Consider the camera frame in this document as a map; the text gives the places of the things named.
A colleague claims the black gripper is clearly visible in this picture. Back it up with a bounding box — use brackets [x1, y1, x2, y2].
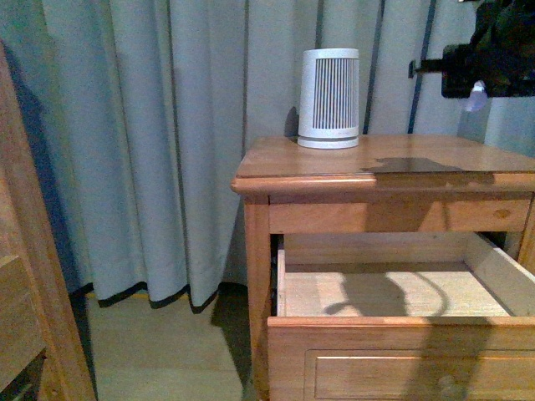
[408, 1, 534, 99]

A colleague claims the wooden nightstand drawer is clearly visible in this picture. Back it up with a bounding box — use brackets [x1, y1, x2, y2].
[267, 232, 534, 400]

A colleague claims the white ribbed air purifier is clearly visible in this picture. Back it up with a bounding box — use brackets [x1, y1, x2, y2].
[298, 48, 359, 150]

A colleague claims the wooden nightstand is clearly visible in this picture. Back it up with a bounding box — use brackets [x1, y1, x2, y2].
[232, 135, 534, 400]

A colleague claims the grey-green curtain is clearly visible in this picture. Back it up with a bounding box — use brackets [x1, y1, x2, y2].
[0, 0, 535, 315]

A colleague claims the wooden furniture at left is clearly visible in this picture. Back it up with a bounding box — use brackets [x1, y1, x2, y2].
[1, 53, 95, 400]

